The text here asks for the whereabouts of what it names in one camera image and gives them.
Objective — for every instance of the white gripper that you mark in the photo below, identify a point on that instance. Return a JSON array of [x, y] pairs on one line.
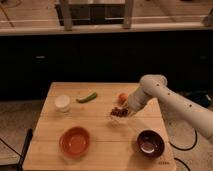
[[136, 101]]

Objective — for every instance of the dark purple grape bunch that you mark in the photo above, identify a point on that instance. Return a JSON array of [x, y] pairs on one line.
[[116, 112]]

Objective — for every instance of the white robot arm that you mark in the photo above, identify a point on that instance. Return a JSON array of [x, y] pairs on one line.
[[155, 86]]

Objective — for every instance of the dark purple bowl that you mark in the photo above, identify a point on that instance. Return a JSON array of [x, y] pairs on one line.
[[150, 144]]

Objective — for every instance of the red bowl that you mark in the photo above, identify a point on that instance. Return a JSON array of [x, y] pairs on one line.
[[74, 142]]

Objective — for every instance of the orange fruit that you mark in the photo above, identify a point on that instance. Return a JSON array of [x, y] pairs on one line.
[[122, 97]]

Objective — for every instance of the white cup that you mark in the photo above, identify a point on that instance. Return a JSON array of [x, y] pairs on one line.
[[62, 103]]

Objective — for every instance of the metal frame leg right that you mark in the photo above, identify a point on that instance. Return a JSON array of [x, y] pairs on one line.
[[128, 11]]

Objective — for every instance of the metal frame leg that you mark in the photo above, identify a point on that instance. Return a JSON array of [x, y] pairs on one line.
[[64, 5], [128, 11]]

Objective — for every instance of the metal frame leg left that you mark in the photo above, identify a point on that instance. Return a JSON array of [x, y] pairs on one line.
[[64, 5]]

